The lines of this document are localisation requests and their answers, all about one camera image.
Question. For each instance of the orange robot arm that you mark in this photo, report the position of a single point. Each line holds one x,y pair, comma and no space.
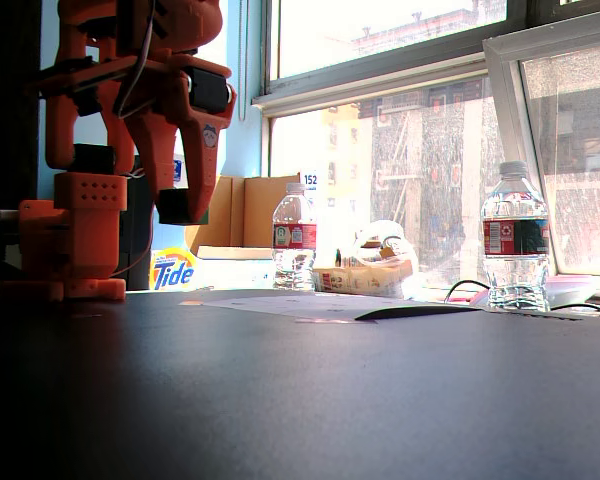
90,200

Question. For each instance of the white numbered grid paper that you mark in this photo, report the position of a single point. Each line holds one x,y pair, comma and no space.
290,302

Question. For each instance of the clear plastic bag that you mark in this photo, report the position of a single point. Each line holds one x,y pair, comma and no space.
380,270

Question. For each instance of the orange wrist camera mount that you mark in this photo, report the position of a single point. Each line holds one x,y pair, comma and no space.
80,75

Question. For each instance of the pink tape piece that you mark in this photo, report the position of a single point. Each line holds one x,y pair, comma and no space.
335,320
191,302

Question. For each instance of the clear water bottle red label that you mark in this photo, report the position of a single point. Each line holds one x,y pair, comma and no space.
294,235
515,240

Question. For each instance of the Tide detergent cardboard box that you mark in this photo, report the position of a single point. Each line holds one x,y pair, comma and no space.
175,272

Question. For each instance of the leaning window screen frame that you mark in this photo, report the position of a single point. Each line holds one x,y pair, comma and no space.
502,90

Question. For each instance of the pink pencil case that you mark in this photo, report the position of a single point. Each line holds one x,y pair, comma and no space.
570,287

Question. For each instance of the orange gripper black motor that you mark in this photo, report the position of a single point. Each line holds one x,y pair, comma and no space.
180,107

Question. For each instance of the white sign with number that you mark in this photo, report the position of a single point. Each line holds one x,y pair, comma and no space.
310,179

